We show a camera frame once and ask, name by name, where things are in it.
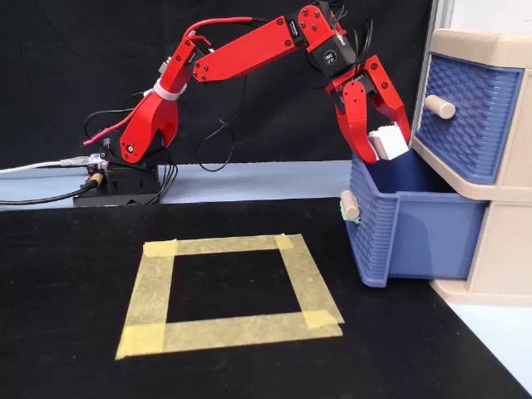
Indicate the black motor gripper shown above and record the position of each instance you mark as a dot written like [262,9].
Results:
[332,56]

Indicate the white lego brick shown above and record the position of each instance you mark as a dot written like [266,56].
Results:
[390,143]

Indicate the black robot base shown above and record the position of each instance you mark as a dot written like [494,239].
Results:
[124,183]

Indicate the white wrap on arm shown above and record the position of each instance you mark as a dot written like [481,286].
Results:
[168,92]

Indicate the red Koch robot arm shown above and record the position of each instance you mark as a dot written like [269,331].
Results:
[249,52]

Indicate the beige plastic drawer cabinet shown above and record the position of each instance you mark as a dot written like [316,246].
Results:
[511,249]

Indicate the yellow masking tape strip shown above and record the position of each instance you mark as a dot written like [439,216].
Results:
[228,244]
[307,282]
[249,332]
[151,291]

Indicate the pink controller board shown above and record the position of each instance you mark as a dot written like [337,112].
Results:
[96,160]

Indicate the black backdrop cloth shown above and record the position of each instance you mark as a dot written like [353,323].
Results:
[62,62]

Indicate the black rectangular mat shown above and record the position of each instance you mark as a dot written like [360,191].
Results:
[62,270]

